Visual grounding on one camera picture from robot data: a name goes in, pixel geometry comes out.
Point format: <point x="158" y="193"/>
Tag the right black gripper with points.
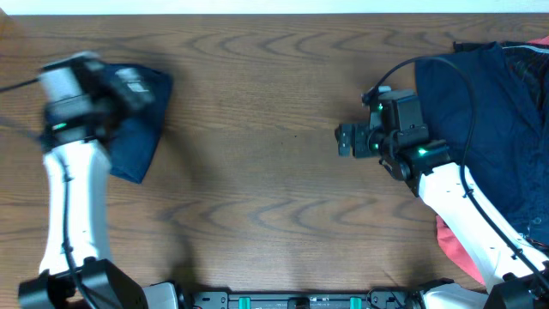
<point x="361" y="131"/>

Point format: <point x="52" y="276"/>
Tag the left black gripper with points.
<point x="123" y="89"/>

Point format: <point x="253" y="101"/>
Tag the dark blue denim shorts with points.
<point x="136" y="139"/>

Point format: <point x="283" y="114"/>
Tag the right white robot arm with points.
<point x="515" y="273"/>

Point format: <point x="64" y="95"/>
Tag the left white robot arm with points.
<point x="77" y="256"/>

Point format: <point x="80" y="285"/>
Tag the red garment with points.
<point x="455" y="251"/>

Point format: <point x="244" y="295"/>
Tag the navy blue shirt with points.
<point x="478" y="105"/>

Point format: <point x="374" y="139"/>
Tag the dark striped garment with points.
<point x="529" y="61"/>

